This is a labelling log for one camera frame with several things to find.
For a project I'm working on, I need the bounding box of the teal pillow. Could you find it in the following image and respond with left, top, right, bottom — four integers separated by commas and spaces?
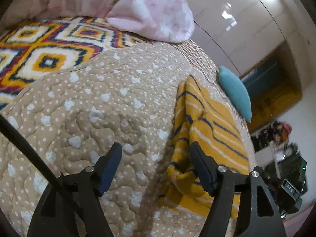
217, 66, 252, 122

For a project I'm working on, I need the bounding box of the colourful diamond pattern blanket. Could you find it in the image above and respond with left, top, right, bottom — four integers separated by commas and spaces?
1, 17, 149, 108

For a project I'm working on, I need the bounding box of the white cluttered shelf unit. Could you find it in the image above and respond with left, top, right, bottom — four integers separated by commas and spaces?
251, 121, 298, 167

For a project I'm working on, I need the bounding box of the black cable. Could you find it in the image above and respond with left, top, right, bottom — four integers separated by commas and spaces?
0, 114, 87, 237

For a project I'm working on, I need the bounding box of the beige dotted quilt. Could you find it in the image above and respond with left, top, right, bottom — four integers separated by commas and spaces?
0, 40, 258, 237

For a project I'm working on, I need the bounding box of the pink floral comforter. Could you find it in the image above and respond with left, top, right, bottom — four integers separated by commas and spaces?
1, 0, 194, 43

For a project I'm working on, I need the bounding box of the brown wooden door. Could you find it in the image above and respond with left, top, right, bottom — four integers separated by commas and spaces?
242, 55, 303, 133

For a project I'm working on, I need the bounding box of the glossy beige wardrobe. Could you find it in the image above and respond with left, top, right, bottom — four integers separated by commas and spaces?
187, 0, 315, 86

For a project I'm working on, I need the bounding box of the yellow striped knit sweater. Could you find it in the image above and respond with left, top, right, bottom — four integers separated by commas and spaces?
159, 76, 250, 217

